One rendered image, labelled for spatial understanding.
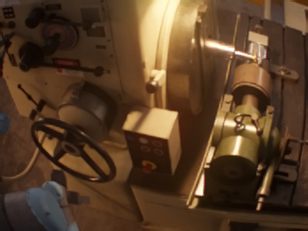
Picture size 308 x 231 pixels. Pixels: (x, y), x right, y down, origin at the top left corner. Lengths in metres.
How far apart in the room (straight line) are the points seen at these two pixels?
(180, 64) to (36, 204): 0.89
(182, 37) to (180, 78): 0.15
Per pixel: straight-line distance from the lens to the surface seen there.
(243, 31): 2.33
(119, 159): 2.31
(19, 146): 3.35
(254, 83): 1.66
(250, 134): 1.53
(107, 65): 1.43
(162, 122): 1.48
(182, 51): 1.51
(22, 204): 0.84
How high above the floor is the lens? 2.54
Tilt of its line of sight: 53 degrees down
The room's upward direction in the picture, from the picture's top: 9 degrees counter-clockwise
